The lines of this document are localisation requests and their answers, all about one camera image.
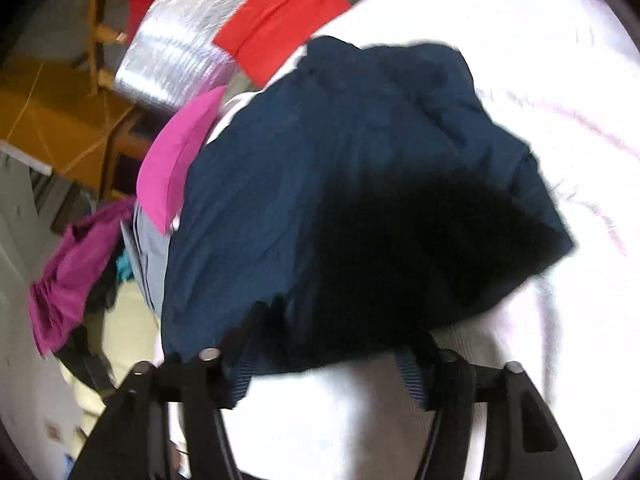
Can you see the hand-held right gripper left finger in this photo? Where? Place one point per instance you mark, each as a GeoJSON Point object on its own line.
{"type": "Point", "coordinates": [240, 377]}

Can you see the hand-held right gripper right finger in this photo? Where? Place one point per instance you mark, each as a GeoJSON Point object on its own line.
{"type": "Point", "coordinates": [412, 377]}

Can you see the navy blue zip jacket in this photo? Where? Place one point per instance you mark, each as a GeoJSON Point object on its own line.
{"type": "Point", "coordinates": [325, 160]}

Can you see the grey garment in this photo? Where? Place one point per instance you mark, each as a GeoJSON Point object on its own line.
{"type": "Point", "coordinates": [147, 260]}

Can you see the black garment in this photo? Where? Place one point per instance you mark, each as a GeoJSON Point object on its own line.
{"type": "Point", "coordinates": [90, 355]}

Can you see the teal garment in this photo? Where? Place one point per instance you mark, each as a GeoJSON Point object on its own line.
{"type": "Point", "coordinates": [125, 269]}

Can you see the magenta fleece jacket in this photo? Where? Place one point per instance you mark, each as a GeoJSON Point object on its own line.
{"type": "Point", "coordinates": [75, 270]}

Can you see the bright pink garment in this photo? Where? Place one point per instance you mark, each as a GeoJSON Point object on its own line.
{"type": "Point", "coordinates": [172, 165]}

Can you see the silver foil insulation board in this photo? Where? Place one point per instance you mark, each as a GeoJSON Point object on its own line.
{"type": "Point", "coordinates": [170, 60]}

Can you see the red cloth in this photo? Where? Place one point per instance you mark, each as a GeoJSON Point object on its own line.
{"type": "Point", "coordinates": [280, 25]}

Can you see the white fluffy blanket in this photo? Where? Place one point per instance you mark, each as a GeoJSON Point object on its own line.
{"type": "Point", "coordinates": [525, 35]}

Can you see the wall switch plate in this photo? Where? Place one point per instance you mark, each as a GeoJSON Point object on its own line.
{"type": "Point", "coordinates": [53, 432]}

